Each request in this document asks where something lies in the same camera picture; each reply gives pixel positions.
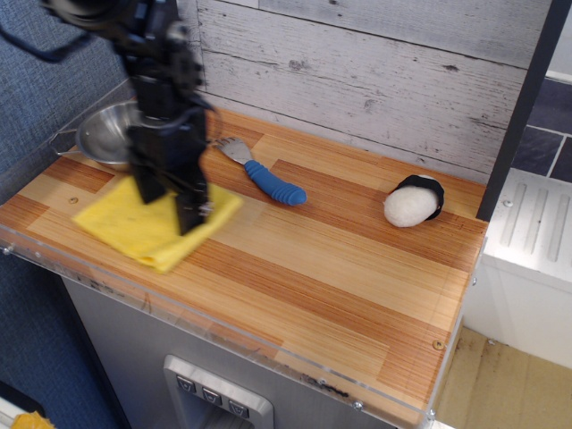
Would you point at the stainless steel bowl with handles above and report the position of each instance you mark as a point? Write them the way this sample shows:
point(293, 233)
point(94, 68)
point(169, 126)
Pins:
point(103, 136)

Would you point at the blue handled metal spork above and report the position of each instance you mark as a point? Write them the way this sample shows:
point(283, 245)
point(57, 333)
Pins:
point(281, 191)

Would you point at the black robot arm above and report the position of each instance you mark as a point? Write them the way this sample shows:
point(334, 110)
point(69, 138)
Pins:
point(151, 40)

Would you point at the white ridged appliance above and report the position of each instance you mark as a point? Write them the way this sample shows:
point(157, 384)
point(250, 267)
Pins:
point(521, 292)

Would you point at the clear acrylic table edge guard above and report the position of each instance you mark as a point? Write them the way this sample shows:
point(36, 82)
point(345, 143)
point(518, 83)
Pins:
point(356, 325)

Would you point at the yellow object at corner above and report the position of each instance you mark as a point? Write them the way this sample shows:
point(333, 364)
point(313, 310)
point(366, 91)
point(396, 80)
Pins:
point(31, 421)

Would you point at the white and black plush toy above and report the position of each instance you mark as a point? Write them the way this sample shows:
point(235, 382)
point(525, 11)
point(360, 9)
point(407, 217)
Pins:
point(417, 199)

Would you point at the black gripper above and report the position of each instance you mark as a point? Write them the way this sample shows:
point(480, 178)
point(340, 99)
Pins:
point(164, 156)

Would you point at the dark vertical post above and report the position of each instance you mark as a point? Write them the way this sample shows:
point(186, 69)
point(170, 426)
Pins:
point(543, 52)

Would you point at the silver button control panel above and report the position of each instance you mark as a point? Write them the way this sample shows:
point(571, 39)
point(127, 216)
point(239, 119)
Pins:
point(205, 400)

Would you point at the yellow cloth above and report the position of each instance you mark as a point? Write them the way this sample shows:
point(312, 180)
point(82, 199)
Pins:
point(149, 233)

